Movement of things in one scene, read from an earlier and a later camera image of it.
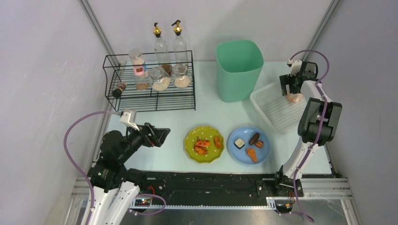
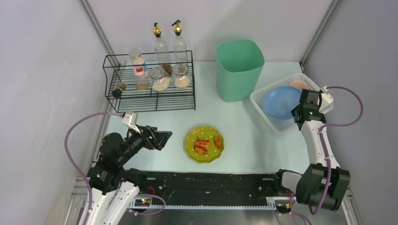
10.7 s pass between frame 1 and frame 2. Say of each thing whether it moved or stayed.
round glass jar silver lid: stayed
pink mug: moved
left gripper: stayed
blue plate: moved
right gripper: moved
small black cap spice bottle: stayed
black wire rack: stayed
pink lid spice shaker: stayed
